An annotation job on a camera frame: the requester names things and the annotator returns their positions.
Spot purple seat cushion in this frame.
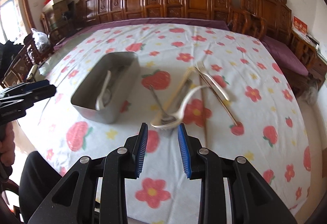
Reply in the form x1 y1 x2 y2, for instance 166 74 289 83
260 35 309 77

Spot metal spoon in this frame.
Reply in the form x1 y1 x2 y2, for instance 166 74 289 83
150 88 177 125

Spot strawberry flower printed blanket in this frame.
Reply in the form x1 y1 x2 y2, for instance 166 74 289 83
17 18 314 224

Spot carved wooden armchair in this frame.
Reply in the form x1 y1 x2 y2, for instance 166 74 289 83
240 0 318 77

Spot red card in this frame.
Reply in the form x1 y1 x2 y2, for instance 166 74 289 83
292 15 309 35

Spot wooden side table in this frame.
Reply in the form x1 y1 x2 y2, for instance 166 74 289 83
291 32 327 83

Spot stack of boxes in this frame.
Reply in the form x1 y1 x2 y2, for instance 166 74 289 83
41 0 76 26

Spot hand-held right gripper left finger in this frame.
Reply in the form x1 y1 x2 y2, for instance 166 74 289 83
27 123 149 224

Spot wooden chopstick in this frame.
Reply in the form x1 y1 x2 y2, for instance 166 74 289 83
195 66 239 126
199 77 208 148

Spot person's black pants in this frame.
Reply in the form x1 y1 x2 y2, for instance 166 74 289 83
18 150 67 218

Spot metal utensil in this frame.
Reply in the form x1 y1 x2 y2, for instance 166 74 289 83
169 78 193 113

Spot dark wooden chair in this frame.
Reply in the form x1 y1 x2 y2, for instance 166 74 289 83
0 34 55 89

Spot white plastic fork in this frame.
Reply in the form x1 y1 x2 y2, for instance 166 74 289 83
195 60 231 101

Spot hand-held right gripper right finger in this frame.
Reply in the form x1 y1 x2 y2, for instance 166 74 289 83
177 123 298 224

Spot curved white plastic spoon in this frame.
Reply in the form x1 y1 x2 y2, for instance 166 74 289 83
163 85 206 123

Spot person's left hand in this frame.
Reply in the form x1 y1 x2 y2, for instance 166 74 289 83
0 123 16 167

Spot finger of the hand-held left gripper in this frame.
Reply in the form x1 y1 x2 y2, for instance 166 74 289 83
8 85 57 109
15 80 52 93

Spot rectangular metal container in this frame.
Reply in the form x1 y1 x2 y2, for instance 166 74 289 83
71 51 141 124

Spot clear plastic bag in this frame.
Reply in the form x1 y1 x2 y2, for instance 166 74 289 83
30 27 51 52

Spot purple sofa cushion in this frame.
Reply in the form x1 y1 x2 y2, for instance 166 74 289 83
55 17 230 47

